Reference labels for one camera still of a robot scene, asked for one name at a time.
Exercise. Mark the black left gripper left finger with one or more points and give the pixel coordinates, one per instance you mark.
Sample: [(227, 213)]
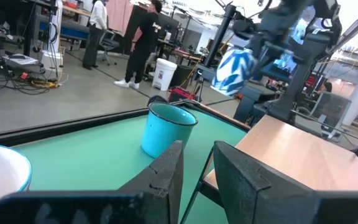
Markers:
[(148, 199)]

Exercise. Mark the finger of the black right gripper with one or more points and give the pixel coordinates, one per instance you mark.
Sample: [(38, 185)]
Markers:
[(261, 59)]

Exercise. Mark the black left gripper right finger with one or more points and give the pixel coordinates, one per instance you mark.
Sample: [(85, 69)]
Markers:
[(253, 193)]

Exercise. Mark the white mug blue leaf print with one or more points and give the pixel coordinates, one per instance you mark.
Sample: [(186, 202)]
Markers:
[(232, 71)]

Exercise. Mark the teal enamel mug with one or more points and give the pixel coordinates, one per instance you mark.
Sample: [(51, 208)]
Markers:
[(163, 133)]

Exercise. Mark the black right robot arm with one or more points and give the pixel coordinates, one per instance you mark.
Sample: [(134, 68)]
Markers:
[(297, 87)]

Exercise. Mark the monitor with blue screen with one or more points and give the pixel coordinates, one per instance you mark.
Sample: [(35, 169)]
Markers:
[(303, 25)]

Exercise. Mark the black stand pole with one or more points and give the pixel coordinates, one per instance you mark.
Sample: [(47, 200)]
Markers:
[(221, 34)]

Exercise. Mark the wooden shelf riser black legs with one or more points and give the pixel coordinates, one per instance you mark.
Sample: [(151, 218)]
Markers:
[(291, 155)]

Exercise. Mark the person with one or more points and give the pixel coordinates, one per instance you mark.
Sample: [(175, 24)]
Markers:
[(325, 87), (95, 31)]

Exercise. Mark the green table mat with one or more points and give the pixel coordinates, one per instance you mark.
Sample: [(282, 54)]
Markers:
[(89, 155)]

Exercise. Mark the black bin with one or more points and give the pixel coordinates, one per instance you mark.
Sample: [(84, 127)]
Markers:
[(181, 76)]

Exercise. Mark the red toolbox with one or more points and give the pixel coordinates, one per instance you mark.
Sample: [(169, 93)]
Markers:
[(182, 94)]

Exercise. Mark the white plastic bucket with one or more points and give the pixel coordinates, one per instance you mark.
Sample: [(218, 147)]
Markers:
[(164, 74)]

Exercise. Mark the person's white shoe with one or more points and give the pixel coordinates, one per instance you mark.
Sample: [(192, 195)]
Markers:
[(143, 40)]

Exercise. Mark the pink hanging cloth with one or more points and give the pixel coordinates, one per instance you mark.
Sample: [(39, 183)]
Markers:
[(120, 15)]

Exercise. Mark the grey office chair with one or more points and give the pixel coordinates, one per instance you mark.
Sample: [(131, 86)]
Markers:
[(109, 45)]

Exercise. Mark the blue workbench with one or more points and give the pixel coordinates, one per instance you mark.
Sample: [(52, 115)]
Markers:
[(70, 29)]

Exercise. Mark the white pedestal stand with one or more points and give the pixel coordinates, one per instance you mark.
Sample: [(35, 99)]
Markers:
[(53, 59)]

